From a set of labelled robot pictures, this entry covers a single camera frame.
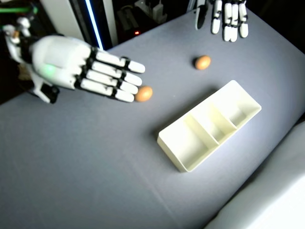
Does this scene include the green cable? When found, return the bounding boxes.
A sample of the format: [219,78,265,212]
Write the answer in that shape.
[0,6,39,14]

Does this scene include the white smooth panel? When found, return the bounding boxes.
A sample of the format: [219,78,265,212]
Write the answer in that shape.
[203,123,305,229]

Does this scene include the white upright panel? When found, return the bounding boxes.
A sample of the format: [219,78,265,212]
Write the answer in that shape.
[40,0,85,43]

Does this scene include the grey plastic device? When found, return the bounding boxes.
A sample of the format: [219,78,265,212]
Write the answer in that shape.
[134,0,168,24]

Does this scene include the brown egg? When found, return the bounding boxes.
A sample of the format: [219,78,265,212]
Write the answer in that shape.
[194,55,212,70]
[134,85,153,103]

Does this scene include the blue light strip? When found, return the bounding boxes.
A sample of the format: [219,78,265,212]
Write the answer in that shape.
[85,0,105,51]

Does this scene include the white three-well tray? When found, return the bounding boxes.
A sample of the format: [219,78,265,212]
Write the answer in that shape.
[156,80,263,173]

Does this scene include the grey table cloth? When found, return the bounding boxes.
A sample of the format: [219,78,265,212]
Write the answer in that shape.
[0,2,305,229]

